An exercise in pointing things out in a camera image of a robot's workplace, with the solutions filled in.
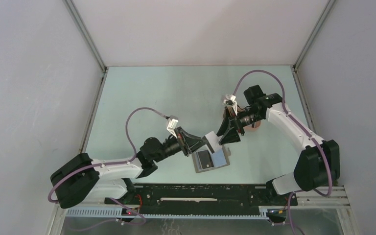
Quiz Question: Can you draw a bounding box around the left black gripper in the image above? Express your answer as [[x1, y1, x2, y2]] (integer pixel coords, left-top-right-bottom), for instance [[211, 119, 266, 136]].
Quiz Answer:
[[153, 126, 208, 163]]

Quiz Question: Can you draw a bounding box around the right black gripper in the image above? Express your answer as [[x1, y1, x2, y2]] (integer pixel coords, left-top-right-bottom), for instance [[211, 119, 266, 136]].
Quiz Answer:
[[217, 106, 263, 145]]

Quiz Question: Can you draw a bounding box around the black credit card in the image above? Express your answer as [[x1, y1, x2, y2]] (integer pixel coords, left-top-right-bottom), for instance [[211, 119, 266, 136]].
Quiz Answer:
[[196, 150, 214, 170]]

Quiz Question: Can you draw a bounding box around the grey card holder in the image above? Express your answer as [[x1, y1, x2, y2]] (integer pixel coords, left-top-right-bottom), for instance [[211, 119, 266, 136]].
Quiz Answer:
[[191, 146, 231, 173]]

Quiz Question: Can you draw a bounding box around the white credit card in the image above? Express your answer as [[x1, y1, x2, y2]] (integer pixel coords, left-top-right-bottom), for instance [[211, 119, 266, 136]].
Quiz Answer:
[[204, 131, 222, 154]]

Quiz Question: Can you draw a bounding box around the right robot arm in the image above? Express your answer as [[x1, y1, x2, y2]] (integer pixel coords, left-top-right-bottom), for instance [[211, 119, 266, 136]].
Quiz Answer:
[[216, 85, 340, 205]]

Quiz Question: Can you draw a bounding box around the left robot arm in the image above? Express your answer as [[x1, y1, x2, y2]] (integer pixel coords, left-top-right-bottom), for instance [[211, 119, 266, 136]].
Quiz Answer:
[[50, 127, 221, 209]]

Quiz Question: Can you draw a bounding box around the pink oval tray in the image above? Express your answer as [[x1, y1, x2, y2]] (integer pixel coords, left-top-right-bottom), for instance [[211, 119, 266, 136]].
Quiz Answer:
[[237, 106, 261, 132]]

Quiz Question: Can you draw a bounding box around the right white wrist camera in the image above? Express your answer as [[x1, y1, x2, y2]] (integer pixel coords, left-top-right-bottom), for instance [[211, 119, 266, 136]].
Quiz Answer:
[[222, 94, 238, 116]]

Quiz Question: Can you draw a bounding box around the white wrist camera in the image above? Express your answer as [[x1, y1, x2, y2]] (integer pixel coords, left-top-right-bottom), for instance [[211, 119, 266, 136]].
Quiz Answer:
[[222, 94, 238, 116], [166, 116, 179, 137]]

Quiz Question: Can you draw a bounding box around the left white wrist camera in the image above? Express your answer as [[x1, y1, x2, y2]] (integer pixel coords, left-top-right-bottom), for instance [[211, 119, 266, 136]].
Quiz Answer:
[[166, 116, 179, 137]]

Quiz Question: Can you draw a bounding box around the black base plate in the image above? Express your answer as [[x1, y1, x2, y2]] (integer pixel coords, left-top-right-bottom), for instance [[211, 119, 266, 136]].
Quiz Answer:
[[118, 183, 298, 216]]

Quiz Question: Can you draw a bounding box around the right corner frame post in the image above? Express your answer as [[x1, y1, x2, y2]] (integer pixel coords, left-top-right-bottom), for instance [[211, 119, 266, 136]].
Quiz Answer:
[[293, 0, 337, 71]]

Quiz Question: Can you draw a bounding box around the corner frame post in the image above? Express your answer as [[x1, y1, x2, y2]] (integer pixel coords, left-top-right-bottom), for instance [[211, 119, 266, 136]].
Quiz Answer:
[[293, 0, 337, 71], [63, 0, 107, 73]]

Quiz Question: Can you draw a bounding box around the aluminium frame rail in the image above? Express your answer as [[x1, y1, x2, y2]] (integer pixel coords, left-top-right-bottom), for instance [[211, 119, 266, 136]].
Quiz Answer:
[[55, 185, 351, 209]]

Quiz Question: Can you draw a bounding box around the left corner frame post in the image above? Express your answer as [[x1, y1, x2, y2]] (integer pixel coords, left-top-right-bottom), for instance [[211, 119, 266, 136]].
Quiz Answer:
[[63, 0, 107, 73]]

